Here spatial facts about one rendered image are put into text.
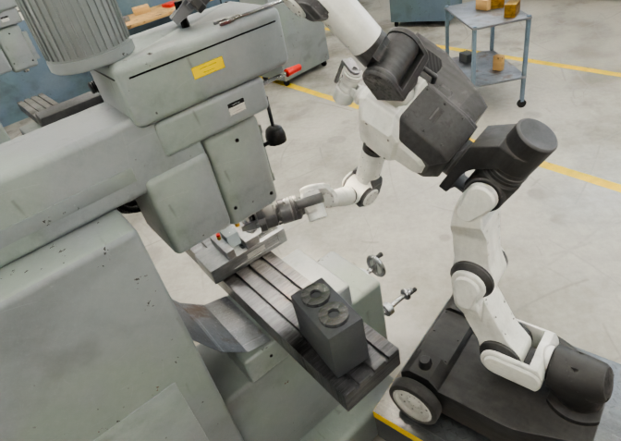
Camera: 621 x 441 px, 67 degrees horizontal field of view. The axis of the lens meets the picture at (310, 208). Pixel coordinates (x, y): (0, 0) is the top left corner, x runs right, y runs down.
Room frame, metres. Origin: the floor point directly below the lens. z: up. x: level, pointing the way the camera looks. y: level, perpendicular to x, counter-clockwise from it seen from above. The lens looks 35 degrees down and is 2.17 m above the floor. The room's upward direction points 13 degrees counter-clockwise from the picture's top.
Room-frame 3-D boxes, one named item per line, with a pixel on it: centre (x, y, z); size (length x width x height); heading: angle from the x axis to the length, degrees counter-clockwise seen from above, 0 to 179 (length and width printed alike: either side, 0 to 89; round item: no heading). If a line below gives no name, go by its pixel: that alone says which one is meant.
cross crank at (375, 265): (1.58, -0.21, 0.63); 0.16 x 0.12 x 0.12; 122
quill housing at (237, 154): (1.32, 0.22, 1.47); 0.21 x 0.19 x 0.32; 32
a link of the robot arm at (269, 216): (1.33, 0.13, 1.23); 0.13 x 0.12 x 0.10; 7
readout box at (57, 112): (1.45, 0.65, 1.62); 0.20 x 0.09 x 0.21; 122
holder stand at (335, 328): (0.98, 0.02, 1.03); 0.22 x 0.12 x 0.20; 24
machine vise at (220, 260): (1.53, 0.31, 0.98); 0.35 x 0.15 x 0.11; 120
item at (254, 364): (1.32, 0.22, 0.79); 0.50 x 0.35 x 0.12; 122
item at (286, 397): (1.33, 0.20, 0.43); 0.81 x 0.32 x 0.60; 122
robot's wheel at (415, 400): (0.99, -0.22, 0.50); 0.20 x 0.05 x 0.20; 44
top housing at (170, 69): (1.31, 0.23, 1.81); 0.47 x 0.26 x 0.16; 122
